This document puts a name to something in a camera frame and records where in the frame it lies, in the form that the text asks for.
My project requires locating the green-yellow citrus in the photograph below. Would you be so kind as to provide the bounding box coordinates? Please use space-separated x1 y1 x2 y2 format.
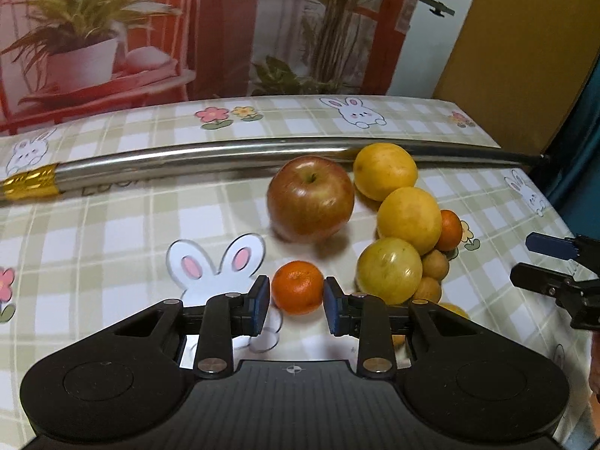
355 238 423 305
391 302 469 350

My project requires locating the small mandarin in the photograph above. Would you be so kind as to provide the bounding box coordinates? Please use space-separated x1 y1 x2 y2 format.
270 261 324 316
435 209 463 252

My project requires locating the brown longan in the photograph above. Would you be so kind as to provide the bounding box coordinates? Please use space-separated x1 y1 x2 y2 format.
422 249 450 281
413 276 443 303

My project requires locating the yellow orange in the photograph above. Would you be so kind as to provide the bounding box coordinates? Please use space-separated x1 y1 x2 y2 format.
353 142 418 202
376 187 443 256

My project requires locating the dark red apple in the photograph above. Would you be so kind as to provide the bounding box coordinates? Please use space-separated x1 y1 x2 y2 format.
267 156 355 244

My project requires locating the telescopic metal pole rake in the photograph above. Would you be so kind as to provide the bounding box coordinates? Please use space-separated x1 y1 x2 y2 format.
1 136 548 204

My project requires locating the plaid bunny tablecloth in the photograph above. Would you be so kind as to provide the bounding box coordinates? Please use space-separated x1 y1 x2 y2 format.
1 96 596 449

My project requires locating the brown cardboard board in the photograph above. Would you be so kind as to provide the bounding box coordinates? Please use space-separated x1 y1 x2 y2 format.
434 0 599 155

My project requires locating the printed room backdrop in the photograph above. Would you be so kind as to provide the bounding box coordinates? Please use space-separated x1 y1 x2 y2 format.
1 0 418 133

